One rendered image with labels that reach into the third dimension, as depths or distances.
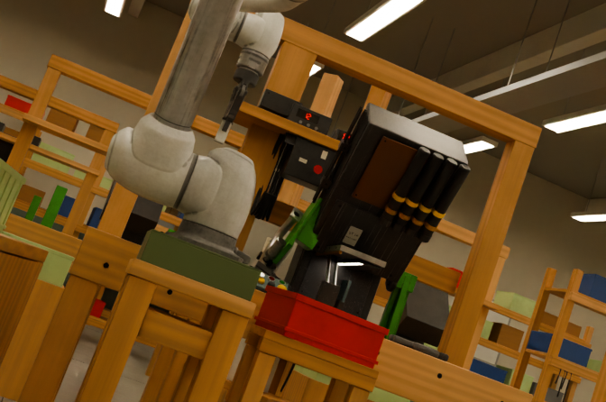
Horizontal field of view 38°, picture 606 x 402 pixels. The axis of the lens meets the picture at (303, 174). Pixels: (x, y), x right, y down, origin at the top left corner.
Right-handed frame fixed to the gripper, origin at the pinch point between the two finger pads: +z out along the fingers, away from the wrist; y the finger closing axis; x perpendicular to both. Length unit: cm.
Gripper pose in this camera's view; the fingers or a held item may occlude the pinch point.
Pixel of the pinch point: (223, 132)
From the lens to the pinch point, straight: 270.1
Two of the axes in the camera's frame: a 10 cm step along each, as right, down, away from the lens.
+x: 8.9, 4.0, 2.2
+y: 2.7, -0.7, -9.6
